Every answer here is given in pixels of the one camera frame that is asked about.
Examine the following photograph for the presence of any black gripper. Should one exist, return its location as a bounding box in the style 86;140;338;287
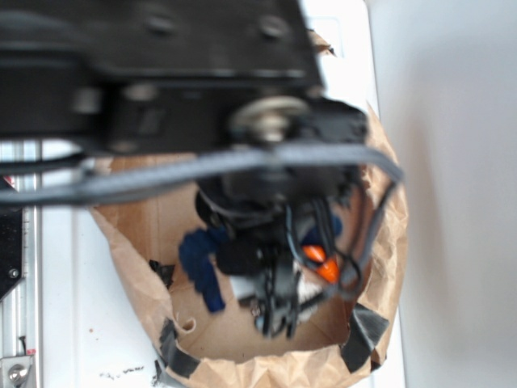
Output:
195;166;361;338

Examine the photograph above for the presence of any blue rope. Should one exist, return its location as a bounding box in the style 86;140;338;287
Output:
178;213;343;313

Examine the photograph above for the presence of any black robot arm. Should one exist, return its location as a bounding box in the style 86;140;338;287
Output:
1;1;367;336

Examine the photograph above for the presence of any crumpled white cloth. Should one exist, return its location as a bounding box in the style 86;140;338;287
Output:
292;261;328;304

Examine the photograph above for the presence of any orange plastic carrot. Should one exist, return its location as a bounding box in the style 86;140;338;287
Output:
302;245;339;284

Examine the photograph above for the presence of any brown paper bag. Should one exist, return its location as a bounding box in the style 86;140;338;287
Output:
89;30;409;388

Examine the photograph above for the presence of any grey flat cable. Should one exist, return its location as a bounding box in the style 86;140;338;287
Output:
0;143;406;294

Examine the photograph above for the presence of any black metal bracket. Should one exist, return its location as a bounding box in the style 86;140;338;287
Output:
0;205;24;302

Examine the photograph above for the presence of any aluminium rail frame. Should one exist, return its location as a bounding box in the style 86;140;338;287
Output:
0;139;44;388

